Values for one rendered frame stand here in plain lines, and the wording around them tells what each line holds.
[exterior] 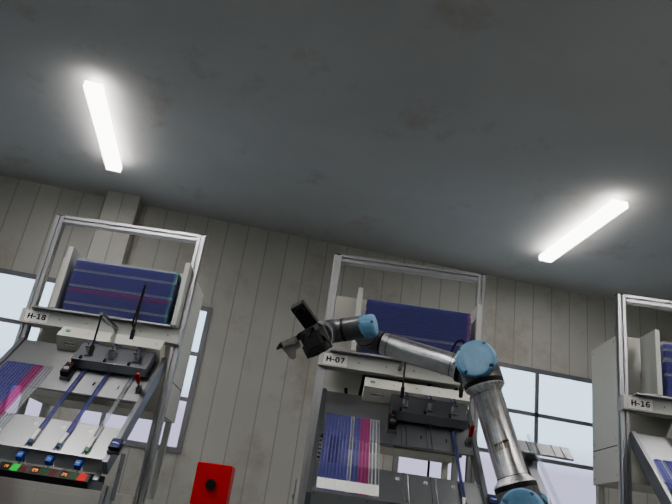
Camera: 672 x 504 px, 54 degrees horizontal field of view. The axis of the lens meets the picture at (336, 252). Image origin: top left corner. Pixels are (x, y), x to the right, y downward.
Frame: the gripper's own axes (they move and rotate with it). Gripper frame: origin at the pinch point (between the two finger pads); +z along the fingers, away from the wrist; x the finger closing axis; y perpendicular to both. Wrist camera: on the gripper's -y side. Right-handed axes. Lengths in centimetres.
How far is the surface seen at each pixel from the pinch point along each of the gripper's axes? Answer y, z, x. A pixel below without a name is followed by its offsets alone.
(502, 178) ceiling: -54, -340, -87
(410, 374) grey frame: 33, -135, 5
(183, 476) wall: 37, -333, 260
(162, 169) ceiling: -202, -329, 154
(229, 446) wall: 33, -357, 223
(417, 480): 67, -85, 11
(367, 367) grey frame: 20, -130, 20
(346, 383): 23, -140, 36
